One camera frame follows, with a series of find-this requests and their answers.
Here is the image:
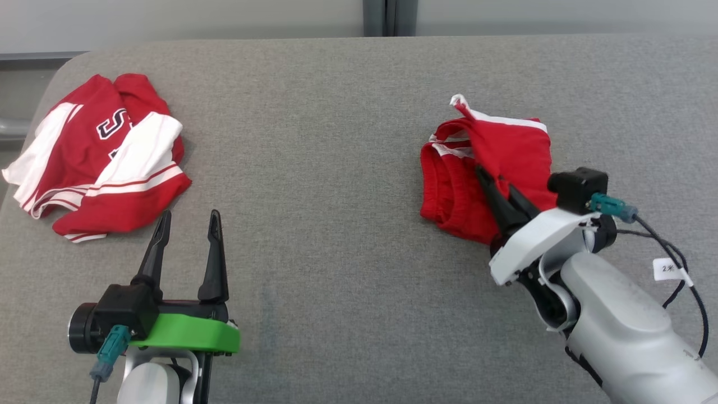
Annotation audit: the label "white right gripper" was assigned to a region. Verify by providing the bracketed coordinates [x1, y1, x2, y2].
[476, 164, 601, 287]

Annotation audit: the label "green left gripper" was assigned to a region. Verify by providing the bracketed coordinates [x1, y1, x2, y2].
[68, 209, 241, 355]

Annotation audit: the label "red shorts with white trim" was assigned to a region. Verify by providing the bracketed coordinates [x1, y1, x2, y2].
[420, 94, 559, 245]

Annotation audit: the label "red jersey with white sleeves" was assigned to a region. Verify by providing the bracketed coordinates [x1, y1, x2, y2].
[2, 73, 192, 244]

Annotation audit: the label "right cable with teal plug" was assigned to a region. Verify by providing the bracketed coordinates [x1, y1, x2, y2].
[590, 192, 709, 360]

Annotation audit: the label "cable with teal plug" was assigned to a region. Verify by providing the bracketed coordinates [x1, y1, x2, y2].
[90, 324, 132, 404]
[590, 192, 709, 360]

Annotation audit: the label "left cable with teal plug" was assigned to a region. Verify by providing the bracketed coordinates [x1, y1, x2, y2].
[90, 324, 132, 404]

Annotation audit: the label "white cable label tag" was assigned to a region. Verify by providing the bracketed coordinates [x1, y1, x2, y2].
[653, 257, 694, 287]

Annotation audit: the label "grey partition post with feet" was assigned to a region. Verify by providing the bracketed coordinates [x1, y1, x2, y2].
[362, 0, 419, 38]

